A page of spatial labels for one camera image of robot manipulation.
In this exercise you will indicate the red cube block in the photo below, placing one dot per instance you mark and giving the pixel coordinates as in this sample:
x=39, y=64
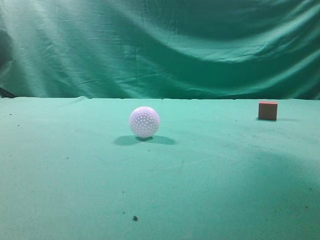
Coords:
x=267, y=110

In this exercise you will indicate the white dimpled ball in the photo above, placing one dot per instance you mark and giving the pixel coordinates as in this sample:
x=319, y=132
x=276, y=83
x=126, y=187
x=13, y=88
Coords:
x=144, y=122

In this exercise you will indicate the green backdrop cloth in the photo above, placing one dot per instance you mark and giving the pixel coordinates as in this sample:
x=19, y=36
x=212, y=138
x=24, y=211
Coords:
x=160, y=49

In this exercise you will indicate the green table cloth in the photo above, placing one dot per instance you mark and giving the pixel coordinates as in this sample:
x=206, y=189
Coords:
x=72, y=169

